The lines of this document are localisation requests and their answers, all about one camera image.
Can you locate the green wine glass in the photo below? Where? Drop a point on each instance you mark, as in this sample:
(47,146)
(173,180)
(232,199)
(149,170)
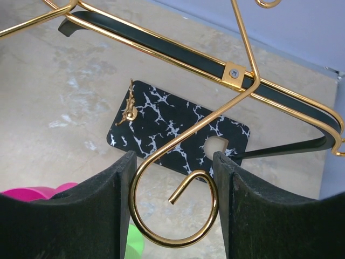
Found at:
(135,243)

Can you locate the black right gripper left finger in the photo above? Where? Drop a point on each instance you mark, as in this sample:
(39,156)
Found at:
(89,220)

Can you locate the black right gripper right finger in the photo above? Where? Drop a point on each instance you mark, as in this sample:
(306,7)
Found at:
(261,220)

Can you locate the pink wine glass on table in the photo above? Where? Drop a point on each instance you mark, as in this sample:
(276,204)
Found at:
(28,194)

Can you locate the black marble rack base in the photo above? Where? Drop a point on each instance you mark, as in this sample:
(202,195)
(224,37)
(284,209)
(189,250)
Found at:
(163,116)

